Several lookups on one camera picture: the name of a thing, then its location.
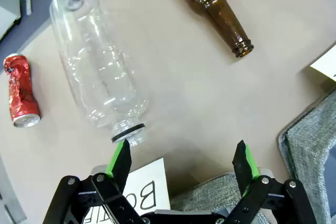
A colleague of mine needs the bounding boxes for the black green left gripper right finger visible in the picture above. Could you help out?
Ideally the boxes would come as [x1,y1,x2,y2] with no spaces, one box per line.
[223,139,320,224]

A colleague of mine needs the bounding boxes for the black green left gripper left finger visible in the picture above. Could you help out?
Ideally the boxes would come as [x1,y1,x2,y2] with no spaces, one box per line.
[43,138,144,224]

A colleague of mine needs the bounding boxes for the large clear plastic bottle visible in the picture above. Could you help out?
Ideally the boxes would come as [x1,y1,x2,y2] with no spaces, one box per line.
[49,0,150,147]

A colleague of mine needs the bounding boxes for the crushed red soda can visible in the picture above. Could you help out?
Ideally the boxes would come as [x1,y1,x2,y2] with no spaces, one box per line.
[3,53,41,128]

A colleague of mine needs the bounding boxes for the brown glass bottle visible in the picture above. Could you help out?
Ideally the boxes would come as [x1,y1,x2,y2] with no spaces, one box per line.
[172,0,255,59]

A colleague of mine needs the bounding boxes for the white card behind bottle basket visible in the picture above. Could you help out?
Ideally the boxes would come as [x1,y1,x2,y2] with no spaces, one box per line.
[81,157,171,224]

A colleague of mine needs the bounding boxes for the grey felt bottle basket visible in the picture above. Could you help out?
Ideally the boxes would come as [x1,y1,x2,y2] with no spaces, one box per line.
[167,171,268,224]

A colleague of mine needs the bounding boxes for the grey felt plastic basket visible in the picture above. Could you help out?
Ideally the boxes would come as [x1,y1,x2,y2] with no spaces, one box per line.
[278,90,336,224]

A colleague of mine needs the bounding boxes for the white card behind plastic basket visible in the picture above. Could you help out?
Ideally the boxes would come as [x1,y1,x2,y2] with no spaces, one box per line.
[309,45,336,81]

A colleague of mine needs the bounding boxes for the white cabinet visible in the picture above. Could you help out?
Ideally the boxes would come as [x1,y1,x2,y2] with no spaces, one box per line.
[0,0,34,42]

